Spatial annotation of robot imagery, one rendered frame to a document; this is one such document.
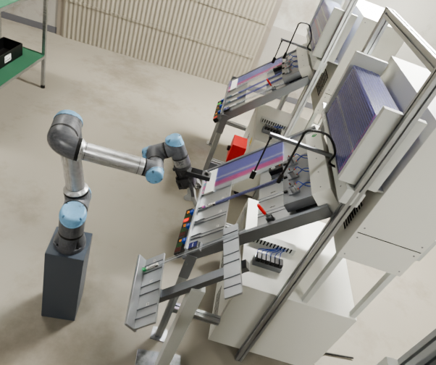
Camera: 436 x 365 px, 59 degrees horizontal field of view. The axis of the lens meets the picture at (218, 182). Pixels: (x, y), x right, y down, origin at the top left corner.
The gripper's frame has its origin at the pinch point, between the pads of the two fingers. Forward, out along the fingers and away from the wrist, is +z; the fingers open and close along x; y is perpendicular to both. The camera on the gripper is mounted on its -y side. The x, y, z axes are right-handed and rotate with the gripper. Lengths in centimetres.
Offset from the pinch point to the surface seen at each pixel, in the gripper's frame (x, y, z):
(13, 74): -141, 174, -46
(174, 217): -74, 55, 72
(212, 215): -1.9, -2.6, 14.2
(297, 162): -10, -49, -5
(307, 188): 11, -53, -5
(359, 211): 14, -73, 8
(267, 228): 21.1, -33.4, 6.3
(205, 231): 9.0, -0.2, 14.9
